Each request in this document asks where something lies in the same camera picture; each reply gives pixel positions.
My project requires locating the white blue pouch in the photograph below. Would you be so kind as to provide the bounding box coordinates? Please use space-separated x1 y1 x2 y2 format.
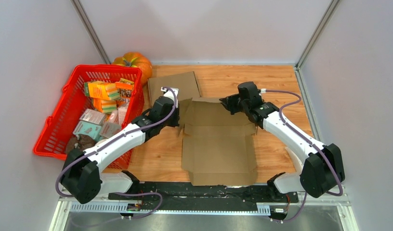
285 147 304 174

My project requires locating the red plastic shopping basket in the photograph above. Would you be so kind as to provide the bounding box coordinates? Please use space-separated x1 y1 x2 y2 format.
33 64 145 169

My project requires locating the orange snack box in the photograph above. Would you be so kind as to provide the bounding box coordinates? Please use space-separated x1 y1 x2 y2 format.
115 78 134 99

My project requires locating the orange sponge pack lower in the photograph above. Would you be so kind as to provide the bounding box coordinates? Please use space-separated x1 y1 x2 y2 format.
92 98 117 114

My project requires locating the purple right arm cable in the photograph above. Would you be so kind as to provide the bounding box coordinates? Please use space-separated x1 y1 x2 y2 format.
265 90 344 223

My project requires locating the teal cookie box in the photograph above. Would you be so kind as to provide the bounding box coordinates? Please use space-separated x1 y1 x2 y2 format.
72 121 102 140

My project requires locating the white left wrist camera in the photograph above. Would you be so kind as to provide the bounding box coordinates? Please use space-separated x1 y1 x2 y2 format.
161 87 179 102

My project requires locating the brown netted item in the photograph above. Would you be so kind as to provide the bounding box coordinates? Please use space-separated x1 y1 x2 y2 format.
65 134 96 154

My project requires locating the brown cardboard box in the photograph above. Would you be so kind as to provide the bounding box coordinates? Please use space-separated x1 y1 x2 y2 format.
148 71 201 105

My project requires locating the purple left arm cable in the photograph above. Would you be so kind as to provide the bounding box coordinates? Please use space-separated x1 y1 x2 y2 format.
55 87 178 228

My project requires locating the orange sponge pack upper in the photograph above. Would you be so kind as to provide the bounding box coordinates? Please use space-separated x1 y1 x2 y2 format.
84 81 120 100

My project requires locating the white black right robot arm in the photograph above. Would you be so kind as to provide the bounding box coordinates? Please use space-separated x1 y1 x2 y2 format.
220 81 345 202

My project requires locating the orange sponge pack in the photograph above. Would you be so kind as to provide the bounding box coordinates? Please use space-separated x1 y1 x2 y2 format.
92 98 117 114
84 81 120 100

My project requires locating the orange pumpkin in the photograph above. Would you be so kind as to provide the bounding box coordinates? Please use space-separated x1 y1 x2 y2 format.
112 51 153 86

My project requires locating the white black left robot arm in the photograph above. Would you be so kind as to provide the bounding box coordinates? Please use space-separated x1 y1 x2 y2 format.
55 96 179 204

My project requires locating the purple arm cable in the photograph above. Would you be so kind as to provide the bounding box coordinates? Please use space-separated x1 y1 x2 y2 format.
55 87 178 228
265 90 344 223

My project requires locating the grey pink packet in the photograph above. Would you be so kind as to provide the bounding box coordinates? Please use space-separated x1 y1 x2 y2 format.
99 102 129 138

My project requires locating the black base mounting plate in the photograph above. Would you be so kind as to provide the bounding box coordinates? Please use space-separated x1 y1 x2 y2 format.
107 181 299 211

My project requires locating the brown cardboard sheet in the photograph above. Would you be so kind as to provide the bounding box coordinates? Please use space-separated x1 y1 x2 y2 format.
179 98 258 186

